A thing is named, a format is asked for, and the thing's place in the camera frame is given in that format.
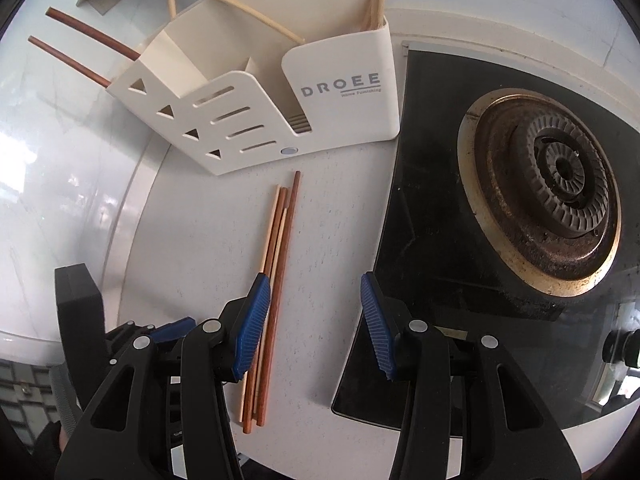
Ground dark brown chopstick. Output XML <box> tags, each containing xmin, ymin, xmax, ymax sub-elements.
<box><xmin>27</xmin><ymin>35</ymin><xmax>113</xmax><ymax>86</ymax></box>
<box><xmin>45</xmin><ymin>6</ymin><xmax>142</xmax><ymax>61</ymax></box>

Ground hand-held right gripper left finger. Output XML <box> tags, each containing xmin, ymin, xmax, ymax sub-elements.
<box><xmin>54</xmin><ymin>271</ymin><xmax>273</xmax><ymax>480</ymax></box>

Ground reddish brown chopstick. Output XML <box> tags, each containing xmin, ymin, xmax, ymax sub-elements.
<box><xmin>242</xmin><ymin>187</ymin><xmax>290</xmax><ymax>435</ymax></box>
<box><xmin>255</xmin><ymin>171</ymin><xmax>302</xmax><ymax>428</ymax></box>

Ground cream utensil holder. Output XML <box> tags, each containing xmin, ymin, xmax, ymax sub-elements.
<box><xmin>105</xmin><ymin>10</ymin><xmax>401</xmax><ymax>177</ymax></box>

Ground light wooden chopstick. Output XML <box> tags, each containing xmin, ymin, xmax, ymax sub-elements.
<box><xmin>240</xmin><ymin>185</ymin><xmax>282</xmax><ymax>423</ymax></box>
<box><xmin>270</xmin><ymin>206</ymin><xmax>289</xmax><ymax>286</ymax></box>

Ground round brass stove burner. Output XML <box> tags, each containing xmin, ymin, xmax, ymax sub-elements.
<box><xmin>457</xmin><ymin>88</ymin><xmax>622</xmax><ymax>297</ymax></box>

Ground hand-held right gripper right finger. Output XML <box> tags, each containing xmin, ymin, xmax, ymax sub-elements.
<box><xmin>360</xmin><ymin>271</ymin><xmax>583</xmax><ymax>480</ymax></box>

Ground black stove knob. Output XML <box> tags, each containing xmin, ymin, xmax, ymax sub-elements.
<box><xmin>601</xmin><ymin>329</ymin><xmax>640</xmax><ymax>370</ymax></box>

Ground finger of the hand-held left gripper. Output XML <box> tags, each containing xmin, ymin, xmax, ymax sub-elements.
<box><xmin>104</xmin><ymin>316</ymin><xmax>197</xmax><ymax>357</ymax></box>

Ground black glass gas cooktop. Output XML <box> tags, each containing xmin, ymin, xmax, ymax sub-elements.
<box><xmin>330</xmin><ymin>41</ymin><xmax>640</xmax><ymax>432</ymax></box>

